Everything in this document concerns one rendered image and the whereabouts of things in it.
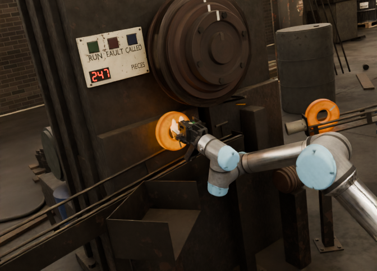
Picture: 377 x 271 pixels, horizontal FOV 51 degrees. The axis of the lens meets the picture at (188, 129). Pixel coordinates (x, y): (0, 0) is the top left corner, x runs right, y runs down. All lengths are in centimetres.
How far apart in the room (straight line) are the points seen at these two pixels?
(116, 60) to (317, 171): 84
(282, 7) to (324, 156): 499
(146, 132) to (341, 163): 78
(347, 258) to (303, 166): 108
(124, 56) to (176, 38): 22
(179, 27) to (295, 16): 445
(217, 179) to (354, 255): 103
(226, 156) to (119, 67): 55
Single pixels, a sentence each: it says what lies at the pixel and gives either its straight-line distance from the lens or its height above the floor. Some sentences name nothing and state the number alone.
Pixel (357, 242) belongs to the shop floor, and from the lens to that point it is 230.
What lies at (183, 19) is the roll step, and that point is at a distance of 152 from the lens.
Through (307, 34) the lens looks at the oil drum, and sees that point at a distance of 425.
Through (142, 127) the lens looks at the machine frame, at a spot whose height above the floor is 86.
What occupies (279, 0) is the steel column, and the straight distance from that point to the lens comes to 605.
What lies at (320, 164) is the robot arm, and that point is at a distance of 114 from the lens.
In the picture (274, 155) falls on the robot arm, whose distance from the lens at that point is 138.
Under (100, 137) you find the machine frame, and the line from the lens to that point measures 154.
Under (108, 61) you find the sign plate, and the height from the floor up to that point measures 114.
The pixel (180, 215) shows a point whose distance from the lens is 141.
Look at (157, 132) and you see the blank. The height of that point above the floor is 84.
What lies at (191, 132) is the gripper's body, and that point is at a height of 85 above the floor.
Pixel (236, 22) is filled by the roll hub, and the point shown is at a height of 120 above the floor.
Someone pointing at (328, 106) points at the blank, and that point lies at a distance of 194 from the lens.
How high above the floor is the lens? 129
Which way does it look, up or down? 17 degrees down
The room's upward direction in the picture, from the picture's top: 9 degrees counter-clockwise
